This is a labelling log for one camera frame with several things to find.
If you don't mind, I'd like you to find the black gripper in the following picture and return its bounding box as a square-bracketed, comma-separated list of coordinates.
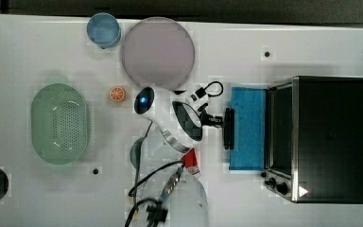
[199, 111, 223, 128]

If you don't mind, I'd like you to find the black toaster oven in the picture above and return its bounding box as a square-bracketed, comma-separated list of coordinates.
[223, 75, 363, 205]

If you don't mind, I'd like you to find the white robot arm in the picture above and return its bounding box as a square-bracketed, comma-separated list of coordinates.
[127, 85, 223, 227]

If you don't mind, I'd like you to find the red ketchup bottle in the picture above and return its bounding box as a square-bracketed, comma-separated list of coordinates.
[181, 148, 200, 178]

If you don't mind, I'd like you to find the round grey plate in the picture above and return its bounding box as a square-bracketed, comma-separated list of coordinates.
[121, 17, 195, 90]

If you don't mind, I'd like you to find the orange slice toy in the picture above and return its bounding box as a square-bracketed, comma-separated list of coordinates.
[109, 86, 126, 102]

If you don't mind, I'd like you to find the blue cup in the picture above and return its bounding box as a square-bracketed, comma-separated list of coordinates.
[86, 12, 121, 49]

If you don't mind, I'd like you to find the green colander basket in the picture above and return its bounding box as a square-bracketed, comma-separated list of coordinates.
[30, 83, 89, 165]

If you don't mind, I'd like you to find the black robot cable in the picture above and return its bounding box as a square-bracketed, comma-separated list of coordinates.
[198, 80, 225, 98]

